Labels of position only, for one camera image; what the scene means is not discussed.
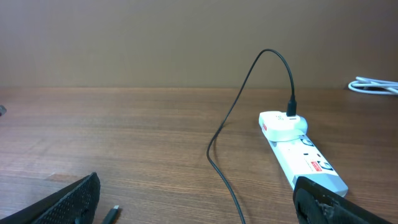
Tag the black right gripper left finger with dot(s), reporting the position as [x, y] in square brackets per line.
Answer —
[75, 203]

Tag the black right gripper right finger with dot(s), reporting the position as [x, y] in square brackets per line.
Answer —
[314, 204]

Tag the white USB charger plug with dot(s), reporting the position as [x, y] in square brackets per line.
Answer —
[278, 127]

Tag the white power strip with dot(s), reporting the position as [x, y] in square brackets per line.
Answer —
[300, 157]

